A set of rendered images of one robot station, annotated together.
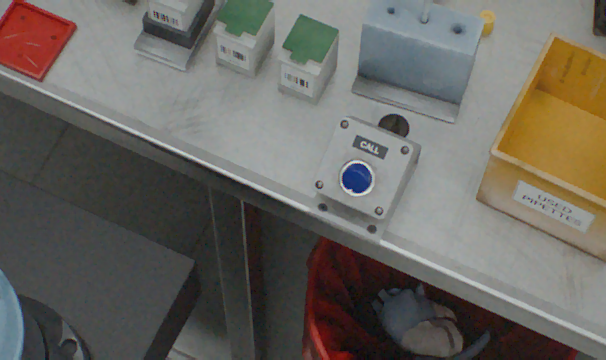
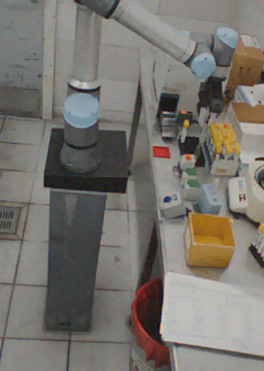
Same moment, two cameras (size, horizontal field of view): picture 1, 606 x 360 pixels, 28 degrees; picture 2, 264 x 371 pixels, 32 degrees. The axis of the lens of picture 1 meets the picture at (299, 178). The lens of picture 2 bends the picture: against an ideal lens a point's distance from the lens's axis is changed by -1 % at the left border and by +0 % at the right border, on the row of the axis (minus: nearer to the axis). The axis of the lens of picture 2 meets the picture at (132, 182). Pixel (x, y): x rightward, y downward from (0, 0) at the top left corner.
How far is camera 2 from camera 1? 99 cm
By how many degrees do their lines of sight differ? 41
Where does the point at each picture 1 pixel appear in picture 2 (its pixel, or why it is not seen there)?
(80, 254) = (117, 160)
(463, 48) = (211, 202)
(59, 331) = (98, 156)
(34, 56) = (158, 154)
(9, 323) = (88, 119)
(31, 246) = (113, 154)
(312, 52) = (190, 184)
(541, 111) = (216, 240)
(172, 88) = (168, 176)
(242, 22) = (189, 171)
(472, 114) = not seen: hidden behind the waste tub
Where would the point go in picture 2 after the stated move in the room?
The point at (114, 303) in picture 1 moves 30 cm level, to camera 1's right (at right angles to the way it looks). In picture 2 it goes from (110, 168) to (150, 228)
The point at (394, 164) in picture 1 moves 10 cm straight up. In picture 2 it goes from (174, 203) to (181, 180)
